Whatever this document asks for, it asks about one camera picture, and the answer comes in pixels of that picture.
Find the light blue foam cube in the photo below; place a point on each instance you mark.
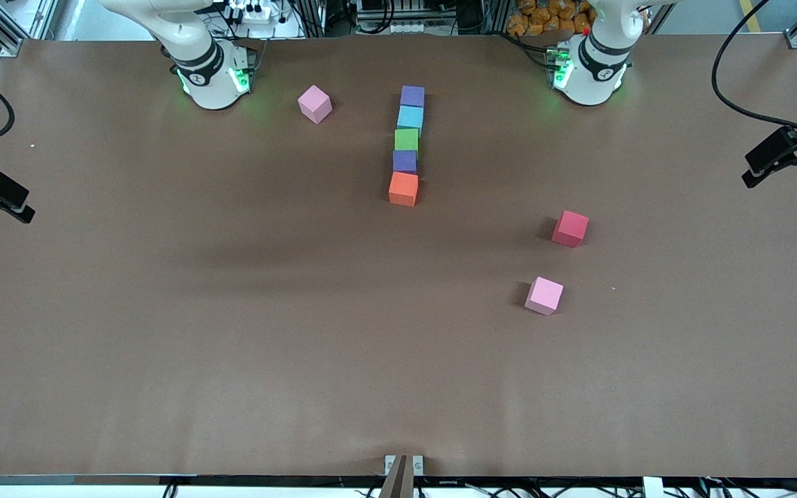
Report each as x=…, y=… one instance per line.
x=410, y=117

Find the green foam cube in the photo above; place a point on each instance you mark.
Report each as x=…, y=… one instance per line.
x=406, y=140

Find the purple foam cube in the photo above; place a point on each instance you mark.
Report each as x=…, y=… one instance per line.
x=412, y=95
x=405, y=161

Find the orange foam cube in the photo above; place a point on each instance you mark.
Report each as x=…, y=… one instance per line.
x=403, y=189

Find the red foam cube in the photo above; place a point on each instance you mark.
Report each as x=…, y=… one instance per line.
x=571, y=228

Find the orange bags pile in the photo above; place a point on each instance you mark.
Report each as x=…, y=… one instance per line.
x=544, y=17

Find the pink foam cube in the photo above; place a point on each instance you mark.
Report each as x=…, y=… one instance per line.
x=315, y=104
x=544, y=295

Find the white power strip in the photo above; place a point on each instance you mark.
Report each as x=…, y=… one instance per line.
x=253, y=12

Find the dark equipment rack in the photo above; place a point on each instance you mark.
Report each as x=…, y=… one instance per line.
x=371, y=17

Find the brown support beam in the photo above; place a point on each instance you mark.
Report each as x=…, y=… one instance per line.
x=398, y=484

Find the grey metal bracket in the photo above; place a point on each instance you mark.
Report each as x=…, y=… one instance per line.
x=389, y=465

